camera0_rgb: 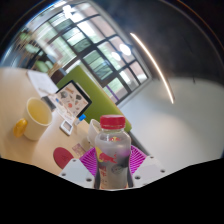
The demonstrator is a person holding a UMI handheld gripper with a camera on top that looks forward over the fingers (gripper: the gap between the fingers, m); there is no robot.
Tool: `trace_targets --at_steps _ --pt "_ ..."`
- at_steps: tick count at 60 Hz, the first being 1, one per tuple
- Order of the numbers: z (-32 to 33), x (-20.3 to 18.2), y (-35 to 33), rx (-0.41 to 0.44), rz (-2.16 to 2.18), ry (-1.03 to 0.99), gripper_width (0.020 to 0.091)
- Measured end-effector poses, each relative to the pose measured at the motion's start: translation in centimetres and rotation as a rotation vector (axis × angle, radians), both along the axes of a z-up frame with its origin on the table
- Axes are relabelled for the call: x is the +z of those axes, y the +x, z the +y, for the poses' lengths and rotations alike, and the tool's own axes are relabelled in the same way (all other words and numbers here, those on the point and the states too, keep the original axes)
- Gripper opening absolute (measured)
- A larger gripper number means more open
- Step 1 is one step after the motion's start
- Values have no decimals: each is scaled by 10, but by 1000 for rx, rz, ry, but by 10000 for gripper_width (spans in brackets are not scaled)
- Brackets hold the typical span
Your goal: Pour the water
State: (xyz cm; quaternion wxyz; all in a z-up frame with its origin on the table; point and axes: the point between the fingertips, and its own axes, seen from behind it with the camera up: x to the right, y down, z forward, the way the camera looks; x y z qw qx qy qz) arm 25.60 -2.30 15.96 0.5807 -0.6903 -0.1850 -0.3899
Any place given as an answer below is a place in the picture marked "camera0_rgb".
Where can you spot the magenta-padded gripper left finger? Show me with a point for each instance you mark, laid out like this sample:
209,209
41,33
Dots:
75,171

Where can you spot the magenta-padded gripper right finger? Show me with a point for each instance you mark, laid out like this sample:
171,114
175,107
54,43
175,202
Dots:
148,170

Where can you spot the clear red-capped drink bottle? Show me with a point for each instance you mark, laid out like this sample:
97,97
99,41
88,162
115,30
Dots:
111,146

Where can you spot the flat round red coaster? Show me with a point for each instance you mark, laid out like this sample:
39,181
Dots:
62,157

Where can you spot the small printed card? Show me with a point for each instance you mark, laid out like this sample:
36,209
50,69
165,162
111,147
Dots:
78,150

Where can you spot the small rectangular box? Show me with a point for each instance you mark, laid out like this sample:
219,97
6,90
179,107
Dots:
66,127

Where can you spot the small blue-capped bottle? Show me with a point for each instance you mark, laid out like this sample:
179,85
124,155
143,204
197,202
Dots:
80,119

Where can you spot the sticker-covered black laptop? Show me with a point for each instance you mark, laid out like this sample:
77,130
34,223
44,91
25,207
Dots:
74,100

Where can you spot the green bench backrest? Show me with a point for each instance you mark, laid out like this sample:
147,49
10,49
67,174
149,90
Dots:
91,93

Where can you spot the white paper sheet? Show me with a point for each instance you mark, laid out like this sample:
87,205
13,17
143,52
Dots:
41,82

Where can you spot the long curved ceiling light strip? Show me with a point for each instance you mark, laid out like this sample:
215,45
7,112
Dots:
153,63

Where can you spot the green-seated wooden chairs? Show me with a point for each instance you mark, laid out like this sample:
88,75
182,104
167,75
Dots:
41,65

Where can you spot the black-framed window wall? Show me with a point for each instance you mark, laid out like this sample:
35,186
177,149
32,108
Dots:
96,56

